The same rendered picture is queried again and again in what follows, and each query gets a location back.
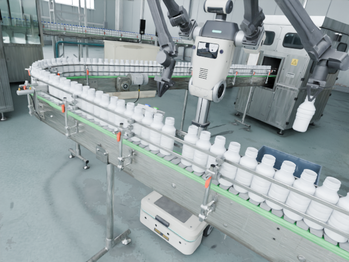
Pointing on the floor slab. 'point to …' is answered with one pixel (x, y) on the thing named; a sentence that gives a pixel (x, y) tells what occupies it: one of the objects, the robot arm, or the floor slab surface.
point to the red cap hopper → (65, 21)
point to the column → (119, 15)
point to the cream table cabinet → (123, 50)
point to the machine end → (290, 73)
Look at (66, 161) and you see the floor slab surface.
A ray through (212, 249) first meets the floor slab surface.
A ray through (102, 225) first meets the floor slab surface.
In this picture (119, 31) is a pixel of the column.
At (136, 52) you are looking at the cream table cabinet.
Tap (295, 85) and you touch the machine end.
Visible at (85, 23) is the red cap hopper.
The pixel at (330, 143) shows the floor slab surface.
